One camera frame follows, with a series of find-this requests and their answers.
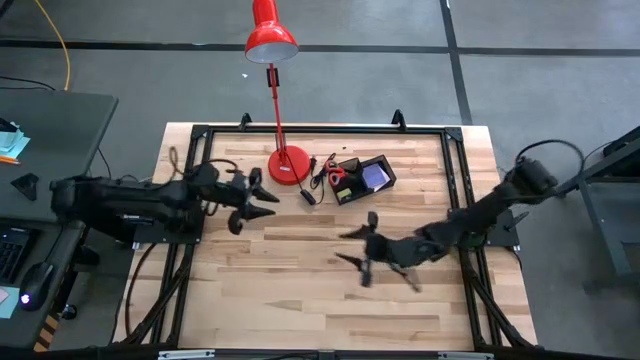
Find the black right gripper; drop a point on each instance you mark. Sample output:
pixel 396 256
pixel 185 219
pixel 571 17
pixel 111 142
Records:
pixel 384 248

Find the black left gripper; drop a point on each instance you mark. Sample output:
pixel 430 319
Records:
pixel 234 192

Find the black mesh desk organizer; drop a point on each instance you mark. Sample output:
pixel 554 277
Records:
pixel 357 187

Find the purple sticky note pad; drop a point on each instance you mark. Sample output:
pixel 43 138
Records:
pixel 376 175

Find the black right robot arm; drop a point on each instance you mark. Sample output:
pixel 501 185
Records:
pixel 490 205

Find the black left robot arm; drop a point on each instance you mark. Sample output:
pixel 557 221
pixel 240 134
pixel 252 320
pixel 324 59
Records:
pixel 125 200

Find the red desk lamp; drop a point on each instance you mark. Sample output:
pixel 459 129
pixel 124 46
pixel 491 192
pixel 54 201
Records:
pixel 289 167

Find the dark grey desk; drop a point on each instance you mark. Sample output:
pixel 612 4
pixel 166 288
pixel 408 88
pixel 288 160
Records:
pixel 60 140

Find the black triangular stand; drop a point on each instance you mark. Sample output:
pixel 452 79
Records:
pixel 27 186

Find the black computer mouse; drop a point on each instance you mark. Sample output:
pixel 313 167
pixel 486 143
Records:
pixel 36 285

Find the black keyboard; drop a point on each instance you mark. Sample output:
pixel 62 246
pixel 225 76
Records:
pixel 12 250

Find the yellow black hazard tape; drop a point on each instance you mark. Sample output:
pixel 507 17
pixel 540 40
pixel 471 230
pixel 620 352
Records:
pixel 46 332

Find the dark metal cart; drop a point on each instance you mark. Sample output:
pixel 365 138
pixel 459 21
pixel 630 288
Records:
pixel 605 220

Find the orange pencil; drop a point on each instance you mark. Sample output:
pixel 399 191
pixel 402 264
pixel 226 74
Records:
pixel 10 160

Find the light blue paper stack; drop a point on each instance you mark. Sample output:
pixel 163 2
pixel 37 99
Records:
pixel 12 145

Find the black keyboard desk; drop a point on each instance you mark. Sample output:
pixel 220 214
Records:
pixel 30 330

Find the light blue paper sheet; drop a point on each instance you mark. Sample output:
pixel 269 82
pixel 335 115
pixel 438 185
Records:
pixel 10 307

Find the small pink note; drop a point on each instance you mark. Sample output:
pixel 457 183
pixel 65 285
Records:
pixel 3 296

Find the black aluminium table frame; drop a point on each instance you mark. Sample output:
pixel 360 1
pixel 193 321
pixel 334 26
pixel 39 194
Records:
pixel 325 129

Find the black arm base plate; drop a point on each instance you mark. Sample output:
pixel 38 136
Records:
pixel 502 236
pixel 155 237

